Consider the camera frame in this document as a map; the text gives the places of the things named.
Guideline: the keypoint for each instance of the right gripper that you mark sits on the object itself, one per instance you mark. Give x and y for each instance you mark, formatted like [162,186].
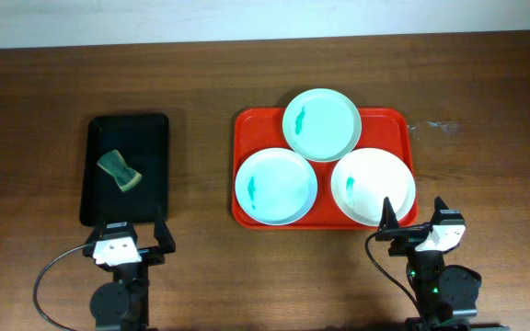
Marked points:
[403,233]

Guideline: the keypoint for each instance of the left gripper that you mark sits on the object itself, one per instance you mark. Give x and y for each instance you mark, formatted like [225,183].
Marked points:
[153,251]

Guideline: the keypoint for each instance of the white plate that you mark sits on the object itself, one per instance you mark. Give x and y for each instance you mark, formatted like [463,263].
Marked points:
[363,178]

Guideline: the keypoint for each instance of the green yellow sponge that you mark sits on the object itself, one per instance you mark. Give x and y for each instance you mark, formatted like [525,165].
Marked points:
[115,165]

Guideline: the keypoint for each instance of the mint green plate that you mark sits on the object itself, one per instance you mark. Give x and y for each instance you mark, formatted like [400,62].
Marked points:
[322,125]

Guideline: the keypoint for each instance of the light blue plate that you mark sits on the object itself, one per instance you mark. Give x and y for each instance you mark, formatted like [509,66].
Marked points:
[276,186]

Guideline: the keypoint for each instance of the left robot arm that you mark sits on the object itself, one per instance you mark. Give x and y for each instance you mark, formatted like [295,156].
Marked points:
[123,303]

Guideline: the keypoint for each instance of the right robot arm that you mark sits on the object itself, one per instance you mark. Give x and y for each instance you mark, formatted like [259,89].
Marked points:
[443,295]

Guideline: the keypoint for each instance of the black plastic tray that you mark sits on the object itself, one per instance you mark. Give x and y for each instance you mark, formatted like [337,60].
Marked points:
[143,141]

